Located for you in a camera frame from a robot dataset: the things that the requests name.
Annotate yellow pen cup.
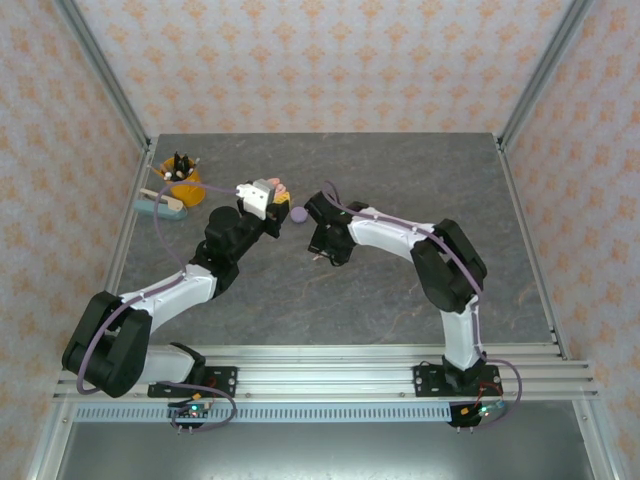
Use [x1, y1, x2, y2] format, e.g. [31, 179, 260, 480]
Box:
[160, 167, 207, 208]

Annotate teal beige stapler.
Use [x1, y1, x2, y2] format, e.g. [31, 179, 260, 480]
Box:
[135, 187, 189, 222]

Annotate grey metal base panel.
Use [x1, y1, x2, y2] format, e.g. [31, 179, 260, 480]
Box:
[29, 422, 616, 480]

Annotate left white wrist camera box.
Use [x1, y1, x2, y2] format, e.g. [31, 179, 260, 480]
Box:
[234, 178, 277, 221]

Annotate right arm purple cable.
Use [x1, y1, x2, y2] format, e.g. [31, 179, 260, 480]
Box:
[323, 180, 525, 430]

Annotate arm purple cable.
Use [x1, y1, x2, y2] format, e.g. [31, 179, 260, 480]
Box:
[323, 180, 525, 430]
[74, 182, 239, 432]

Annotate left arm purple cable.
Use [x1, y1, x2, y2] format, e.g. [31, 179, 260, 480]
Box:
[74, 182, 239, 432]

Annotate aluminium side rail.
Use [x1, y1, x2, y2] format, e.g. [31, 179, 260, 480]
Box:
[497, 134, 571, 361]
[79, 139, 157, 364]

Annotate wide aluminium rail beam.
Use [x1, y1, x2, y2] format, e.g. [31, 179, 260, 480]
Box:
[52, 344, 601, 402]

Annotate white slotted cable duct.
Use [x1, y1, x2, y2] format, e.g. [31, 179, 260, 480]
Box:
[72, 405, 454, 424]

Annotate red black power wire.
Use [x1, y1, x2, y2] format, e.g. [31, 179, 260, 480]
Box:
[462, 380, 504, 416]
[168, 387, 217, 409]

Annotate aluminium corner post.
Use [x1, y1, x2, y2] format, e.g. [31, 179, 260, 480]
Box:
[497, 0, 599, 151]
[52, 0, 152, 154]

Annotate aluminium frame leg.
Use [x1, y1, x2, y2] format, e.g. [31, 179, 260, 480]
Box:
[27, 402, 76, 480]
[572, 399, 621, 480]

